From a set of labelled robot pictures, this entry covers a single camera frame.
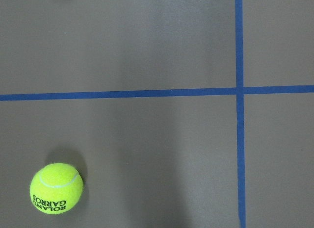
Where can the yellow tennis ball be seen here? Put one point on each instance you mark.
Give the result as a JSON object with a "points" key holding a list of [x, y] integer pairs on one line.
{"points": [[56, 188]]}

